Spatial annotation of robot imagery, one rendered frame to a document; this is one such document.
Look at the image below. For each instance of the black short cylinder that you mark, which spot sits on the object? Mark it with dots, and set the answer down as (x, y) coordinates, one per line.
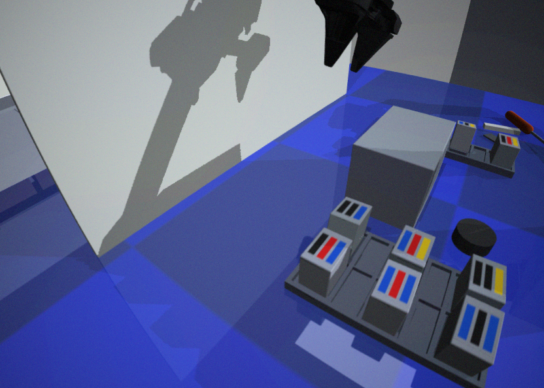
(472, 236)

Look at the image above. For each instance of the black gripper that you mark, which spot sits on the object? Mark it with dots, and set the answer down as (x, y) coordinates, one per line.
(373, 20)

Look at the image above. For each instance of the white flat bar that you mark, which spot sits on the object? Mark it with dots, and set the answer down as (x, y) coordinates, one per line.
(498, 128)

